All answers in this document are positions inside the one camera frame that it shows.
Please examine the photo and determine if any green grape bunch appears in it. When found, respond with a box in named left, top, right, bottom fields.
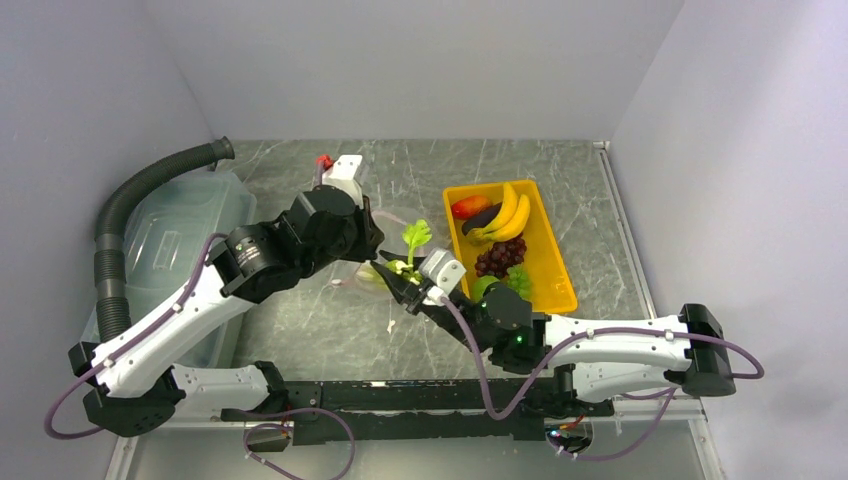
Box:
left=504, top=264, right=533, bottom=301

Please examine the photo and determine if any celery stalk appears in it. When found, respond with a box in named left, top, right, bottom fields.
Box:
left=376, top=216, right=433, bottom=285

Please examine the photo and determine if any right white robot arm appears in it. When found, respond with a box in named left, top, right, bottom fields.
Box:
left=372, top=258, right=736, bottom=415

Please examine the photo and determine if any clear zip top bag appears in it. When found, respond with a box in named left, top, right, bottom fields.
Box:
left=329, top=206, right=425, bottom=303

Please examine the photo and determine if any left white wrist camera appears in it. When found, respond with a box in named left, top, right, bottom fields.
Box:
left=315, top=154, right=367, bottom=208

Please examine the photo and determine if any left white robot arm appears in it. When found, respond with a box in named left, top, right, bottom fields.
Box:
left=70, top=185, right=384, bottom=437

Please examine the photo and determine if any clear plastic storage box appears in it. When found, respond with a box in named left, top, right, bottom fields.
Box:
left=79, top=170, right=258, bottom=370

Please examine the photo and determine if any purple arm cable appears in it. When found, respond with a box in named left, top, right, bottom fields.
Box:
left=43, top=231, right=231, bottom=441
left=439, top=296, right=766, bottom=462

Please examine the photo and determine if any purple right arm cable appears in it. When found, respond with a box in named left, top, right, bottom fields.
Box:
left=439, top=296, right=766, bottom=462

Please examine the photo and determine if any dark purple eggplant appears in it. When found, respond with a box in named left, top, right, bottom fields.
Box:
left=461, top=203, right=501, bottom=236

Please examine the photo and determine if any purple grape bunch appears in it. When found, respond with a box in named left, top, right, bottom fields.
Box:
left=474, top=235, right=527, bottom=278

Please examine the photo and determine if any red mango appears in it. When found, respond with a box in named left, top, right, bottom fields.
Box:
left=450, top=195, right=493, bottom=220

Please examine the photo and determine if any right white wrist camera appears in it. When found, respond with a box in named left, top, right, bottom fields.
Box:
left=418, top=248, right=466, bottom=306

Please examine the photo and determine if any yellow plastic tray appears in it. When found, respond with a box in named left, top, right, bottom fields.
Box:
left=442, top=180, right=578, bottom=314

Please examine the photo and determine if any green bumpy citrus fruit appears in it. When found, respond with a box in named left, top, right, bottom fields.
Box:
left=470, top=275, right=500, bottom=302

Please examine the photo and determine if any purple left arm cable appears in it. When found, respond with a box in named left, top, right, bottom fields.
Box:
left=43, top=231, right=231, bottom=441

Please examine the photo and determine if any black corrugated hose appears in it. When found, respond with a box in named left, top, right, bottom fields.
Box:
left=93, top=136, right=236, bottom=344

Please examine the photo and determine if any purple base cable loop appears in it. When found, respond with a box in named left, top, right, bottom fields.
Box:
left=242, top=406, right=358, bottom=480

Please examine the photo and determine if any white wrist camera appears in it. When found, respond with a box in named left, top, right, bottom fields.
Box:
left=418, top=248, right=466, bottom=306
left=315, top=154, right=367, bottom=208

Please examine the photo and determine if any yellow banana bunch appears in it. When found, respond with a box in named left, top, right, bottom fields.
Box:
left=467, top=183, right=531, bottom=245

